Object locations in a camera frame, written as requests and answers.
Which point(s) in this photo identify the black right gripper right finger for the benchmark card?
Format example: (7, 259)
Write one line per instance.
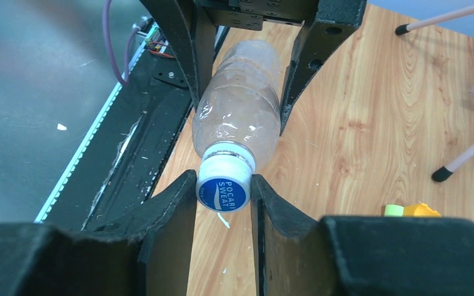
(356, 255)

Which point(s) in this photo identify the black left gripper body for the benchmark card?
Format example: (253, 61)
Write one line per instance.
(251, 14)

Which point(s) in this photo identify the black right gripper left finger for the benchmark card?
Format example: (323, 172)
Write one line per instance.
(146, 251)

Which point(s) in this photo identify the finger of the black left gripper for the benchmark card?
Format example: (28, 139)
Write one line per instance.
(191, 34)
(327, 26)

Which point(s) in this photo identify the blue Pocari Sweat cap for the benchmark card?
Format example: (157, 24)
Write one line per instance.
(223, 183)

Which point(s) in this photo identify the yellow green toy block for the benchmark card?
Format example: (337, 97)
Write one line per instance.
(415, 210)

